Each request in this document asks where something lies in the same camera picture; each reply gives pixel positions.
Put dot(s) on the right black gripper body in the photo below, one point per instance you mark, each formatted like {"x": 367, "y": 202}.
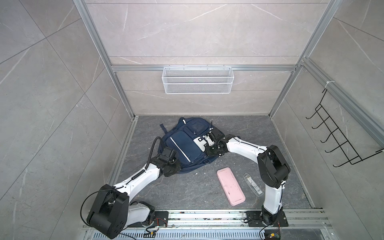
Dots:
{"x": 212, "y": 150}

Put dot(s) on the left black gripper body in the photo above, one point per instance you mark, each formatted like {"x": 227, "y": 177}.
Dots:
{"x": 175, "y": 167}

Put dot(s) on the navy blue student backpack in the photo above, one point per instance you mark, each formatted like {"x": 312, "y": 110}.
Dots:
{"x": 187, "y": 139}

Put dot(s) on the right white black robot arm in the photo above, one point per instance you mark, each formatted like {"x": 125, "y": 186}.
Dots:
{"x": 273, "y": 168}

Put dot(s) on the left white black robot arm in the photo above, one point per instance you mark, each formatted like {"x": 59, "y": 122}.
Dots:
{"x": 113, "y": 210}

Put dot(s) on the pink pencil case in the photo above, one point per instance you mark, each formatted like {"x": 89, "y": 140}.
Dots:
{"x": 231, "y": 186}

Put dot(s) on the clear plastic ruler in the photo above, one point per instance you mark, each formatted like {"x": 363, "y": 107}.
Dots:
{"x": 252, "y": 184}

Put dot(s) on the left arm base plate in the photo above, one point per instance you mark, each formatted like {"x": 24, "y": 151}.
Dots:
{"x": 158, "y": 218}

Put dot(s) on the white wire mesh basket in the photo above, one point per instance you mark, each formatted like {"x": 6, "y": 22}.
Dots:
{"x": 197, "y": 80}

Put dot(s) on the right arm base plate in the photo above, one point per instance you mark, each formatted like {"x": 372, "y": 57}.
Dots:
{"x": 262, "y": 219}

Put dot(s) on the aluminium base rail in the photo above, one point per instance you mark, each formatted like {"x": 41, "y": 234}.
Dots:
{"x": 232, "y": 224}

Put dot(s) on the black wire hook rack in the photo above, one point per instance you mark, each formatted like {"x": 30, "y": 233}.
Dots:
{"x": 340, "y": 138}

